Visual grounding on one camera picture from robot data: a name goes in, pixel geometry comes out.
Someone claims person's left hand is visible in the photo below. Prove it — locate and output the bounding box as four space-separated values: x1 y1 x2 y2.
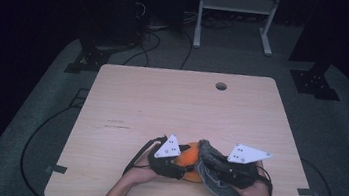
118 151 163 192

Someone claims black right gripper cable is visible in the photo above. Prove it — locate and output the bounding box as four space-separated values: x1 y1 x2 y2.
252 164 277 196

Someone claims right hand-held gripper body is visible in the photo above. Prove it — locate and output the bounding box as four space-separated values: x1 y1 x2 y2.
218 141 274 194

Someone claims black tape strip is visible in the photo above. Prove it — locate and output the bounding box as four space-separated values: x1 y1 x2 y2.
296 187 322 196
44 163 68 176

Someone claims orange plush toy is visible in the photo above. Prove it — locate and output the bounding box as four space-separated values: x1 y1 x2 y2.
169 138 209 184

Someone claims tangle of black cables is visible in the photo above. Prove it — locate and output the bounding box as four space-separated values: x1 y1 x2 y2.
121 0 198 75

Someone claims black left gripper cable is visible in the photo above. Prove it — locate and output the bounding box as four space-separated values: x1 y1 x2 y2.
122 132 170 182

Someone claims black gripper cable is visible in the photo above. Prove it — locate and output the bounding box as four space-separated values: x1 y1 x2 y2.
252 164 277 196
122 132 170 182

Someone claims white metal stand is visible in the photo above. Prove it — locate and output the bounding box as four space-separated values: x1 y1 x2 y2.
192 0 283 59

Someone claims grey furry cloth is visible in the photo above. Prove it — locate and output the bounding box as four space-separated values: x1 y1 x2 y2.
191 138 248 196

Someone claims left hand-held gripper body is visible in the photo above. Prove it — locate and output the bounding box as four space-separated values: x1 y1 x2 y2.
145 130 200 183

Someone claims black stand base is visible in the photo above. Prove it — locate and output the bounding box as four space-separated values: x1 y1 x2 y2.
63 33 138 82
284 55 346 103

